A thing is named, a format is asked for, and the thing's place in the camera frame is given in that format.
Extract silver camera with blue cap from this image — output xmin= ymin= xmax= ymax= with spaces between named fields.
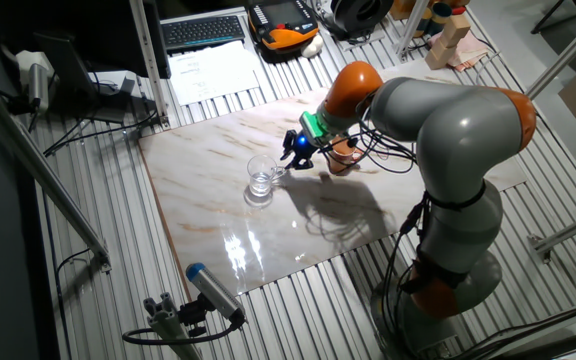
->
xmin=185 ymin=262 xmax=247 ymax=324

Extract silver white camera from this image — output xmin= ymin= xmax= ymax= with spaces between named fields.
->
xmin=15 ymin=49 xmax=54 ymax=114

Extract slim aluminium post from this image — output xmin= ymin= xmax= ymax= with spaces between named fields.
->
xmin=395 ymin=0 xmax=430 ymax=59

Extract black round spool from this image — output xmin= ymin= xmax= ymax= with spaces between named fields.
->
xmin=330 ymin=0 xmax=395 ymax=36

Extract aluminium profile post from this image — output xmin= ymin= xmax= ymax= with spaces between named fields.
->
xmin=127 ymin=0 xmax=171 ymax=129

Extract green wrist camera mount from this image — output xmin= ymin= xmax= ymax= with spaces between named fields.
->
xmin=298 ymin=110 xmax=330 ymax=147

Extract marble pattern board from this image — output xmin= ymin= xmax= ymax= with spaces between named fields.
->
xmin=137 ymin=59 xmax=528 ymax=297

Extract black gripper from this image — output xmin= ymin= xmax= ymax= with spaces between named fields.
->
xmin=280 ymin=130 xmax=318 ymax=171

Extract black monitor stand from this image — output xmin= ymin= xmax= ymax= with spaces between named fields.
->
xmin=34 ymin=32 xmax=144 ymax=125

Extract long aluminium profile beam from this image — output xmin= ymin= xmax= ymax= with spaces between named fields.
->
xmin=0 ymin=69 xmax=113 ymax=274

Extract white rounded object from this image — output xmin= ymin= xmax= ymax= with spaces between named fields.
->
xmin=300 ymin=33 xmax=325 ymax=59

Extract black camera cable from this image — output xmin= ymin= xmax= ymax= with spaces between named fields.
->
xmin=121 ymin=319 xmax=245 ymax=347

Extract orange black teach pendant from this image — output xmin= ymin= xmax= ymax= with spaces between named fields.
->
xmin=246 ymin=0 xmax=321 ymax=53

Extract aluminium profile camera mount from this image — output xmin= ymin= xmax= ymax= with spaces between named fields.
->
xmin=142 ymin=292 xmax=204 ymax=360

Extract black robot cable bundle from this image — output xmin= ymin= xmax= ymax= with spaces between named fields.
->
xmin=320 ymin=119 xmax=442 ymax=354

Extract clear glass mug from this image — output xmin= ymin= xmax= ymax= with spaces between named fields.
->
xmin=246 ymin=154 xmax=288 ymax=198

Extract teal wooden cylinder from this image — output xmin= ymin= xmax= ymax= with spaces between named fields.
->
xmin=430 ymin=1 xmax=453 ymax=35

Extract short aluminium frame beam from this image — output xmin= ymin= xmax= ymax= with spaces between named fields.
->
xmin=527 ymin=204 xmax=576 ymax=265

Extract orange ceramic mug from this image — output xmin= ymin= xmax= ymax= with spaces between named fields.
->
xmin=326 ymin=137 xmax=364 ymax=176

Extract pink cloth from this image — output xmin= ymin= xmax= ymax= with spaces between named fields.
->
xmin=450 ymin=32 xmax=492 ymax=74

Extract black desk cable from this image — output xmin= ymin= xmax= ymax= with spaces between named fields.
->
xmin=42 ymin=107 xmax=162 ymax=157

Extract black keyboard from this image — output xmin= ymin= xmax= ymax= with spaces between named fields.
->
xmin=161 ymin=14 xmax=247 ymax=52

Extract slanted aluminium frame beam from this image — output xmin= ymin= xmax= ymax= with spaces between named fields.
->
xmin=525 ymin=4 xmax=576 ymax=100

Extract white printed paper sheet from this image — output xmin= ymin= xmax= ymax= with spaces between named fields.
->
xmin=167 ymin=39 xmax=262 ymax=107

